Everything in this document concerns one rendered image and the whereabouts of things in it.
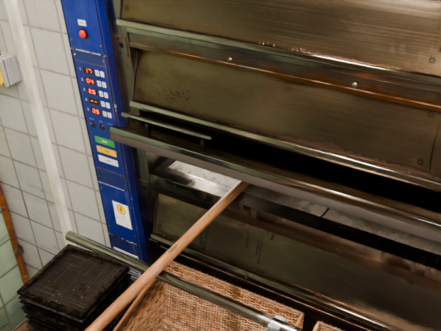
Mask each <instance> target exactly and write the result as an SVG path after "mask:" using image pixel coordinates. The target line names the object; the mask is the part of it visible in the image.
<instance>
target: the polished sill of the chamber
mask: <svg viewBox="0 0 441 331"><path fill-rule="evenodd" d="M149 175H150V182H151V183H152V184H155V185H158V186H161V187H164V188H168V189H169V190H173V191H175V192H179V193H181V194H185V195H187V196H191V197H193V198H196V199H198V200H202V201H204V202H208V203H210V204H214V205H215V204H216V203H217V202H218V201H219V200H220V199H221V198H222V197H223V196H224V195H225V194H226V193H227V192H228V191H229V190H230V189H231V188H229V187H226V186H223V185H220V184H217V183H213V182H211V181H207V180H205V179H201V178H199V177H194V176H192V175H189V174H186V173H183V172H180V171H176V170H174V169H170V168H168V167H164V166H162V165H159V166H158V167H157V168H155V170H153V171H152V172H150V173H149ZM225 209H228V210H231V211H234V212H237V213H240V214H242V215H246V216H248V217H252V218H254V219H258V220H260V221H264V222H266V223H269V224H271V225H275V226H277V227H281V228H283V229H287V230H289V231H292V232H295V233H298V234H301V235H304V236H307V237H310V238H313V239H316V240H319V241H321V242H325V243H327V244H331V245H333V246H336V247H339V248H342V249H344V250H348V251H350V252H354V253H356V254H360V255H363V256H365V257H368V258H371V259H374V260H377V261H380V262H383V263H386V264H389V265H392V266H394V267H397V268H400V269H403V270H406V271H409V272H412V273H415V274H417V275H421V276H424V277H427V278H430V279H433V280H436V281H439V282H441V255H438V254H434V253H431V252H428V251H425V250H422V249H419V248H415V247H413V246H409V245H407V244H403V243H401V242H397V241H394V240H391V239H388V238H385V237H382V236H378V235H376V234H372V233H370V232H366V231H362V230H360V229H356V228H354V227H350V226H348V225H344V224H341V223H338V222H335V221H332V220H329V219H325V218H323V217H319V216H317V215H313V214H311V213H307V212H304V211H301V210H297V209H295V208H291V207H288V206H285V205H282V204H279V203H276V202H273V201H270V200H266V199H264V198H260V197H258V196H254V195H251V194H248V193H245V192H241V193H240V194H239V195H238V196H237V197H236V198H235V199H234V200H233V201H232V202H231V203H230V204H229V205H228V206H227V207H226V208H225Z"/></svg>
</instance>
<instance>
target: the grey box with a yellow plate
mask: <svg viewBox="0 0 441 331"><path fill-rule="evenodd" d="M19 81H21V76H20V71H19V69H18V64H17V61H16V56H15V55H14V54H10V53H5V52H2V51H1V56H0V85H1V86H3V87H10V86H11V85H13V84H15V83H17V82H19Z"/></svg>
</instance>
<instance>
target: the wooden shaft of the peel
mask: <svg viewBox="0 0 441 331"><path fill-rule="evenodd" d="M249 184H250V183H246V182H243V181H239V182H238V183H236V184H235V185H234V186H233V187H232V188H231V189H230V190H229V191H228V192H227V193H226V194H225V195H224V196H223V197H222V198H221V199H220V200H219V201H218V202H217V203H216V204H215V205H214V206H213V207H212V208H211V209H210V210H209V211H208V212H207V213H206V214H205V215H204V216H203V217H202V218H201V219H199V220H198V221H197V222H196V223H195V224H194V225H193V226H192V227H191V228H190V229H189V230H188V231H187V232H186V233H185V234H184V235H183V236H181V237H180V238H179V239H178V240H177V241H176V242H175V243H174V244H173V245H172V246H171V247H170V248H169V249H168V250H167V251H166V252H165V253H164V254H163V255H162V256H161V257H160V258H159V259H158V260H157V261H156V262H155V263H154V264H153V265H152V266H151V267H150V268H149V269H148V270H147V271H146V272H145V273H143V274H142V275H141V276H140V277H139V278H138V279H137V280H136V281H135V282H134V283H133V284H132V285H131V286H130V287H129V288H128V289H127V290H126V291H124V292H123V293H122V294H121V295H120V296H119V297H118V298H117V299H116V300H115V301H114V302H113V303H112V304H111V306H109V308H107V309H106V310H105V311H104V312H103V313H102V314H101V315H100V316H99V317H98V318H97V319H96V320H95V321H94V322H93V323H92V324H91V325H90V326H88V327H87V328H86V329H85V330H84V331H102V330H103V329H104V328H105V327H106V326H107V325H108V324H109V323H110V322H111V321H112V320H113V319H114V318H115V317H116V316H117V315H118V314H119V313H120V312H121V311H122V310H123V309H124V308H125V307H126V306H128V304H130V302H132V301H133V300H134V299H135V298H136V297H137V296H138V295H139V293H141V291H143V289H145V287H147V285H149V283H151V281H153V279H155V277H157V276H158V274H160V272H162V270H164V268H166V266H168V264H170V262H172V260H174V258H176V256H177V255H178V254H179V253H180V252H181V251H183V249H185V247H187V245H189V243H191V241H193V239H195V237H197V235H198V234H199V233H200V232H201V231H202V230H204V229H205V228H206V227H207V226H208V225H209V224H210V223H211V222H212V221H213V220H214V219H215V218H216V217H217V216H218V215H219V214H220V213H221V212H222V211H223V210H224V209H225V208H226V207H227V206H228V205H229V204H230V203H231V202H232V201H233V200H234V199H235V198H236V197H237V196H238V195H239V194H240V193H241V192H242V191H243V190H244V189H245V188H246V187H247V186H248V185H249Z"/></svg>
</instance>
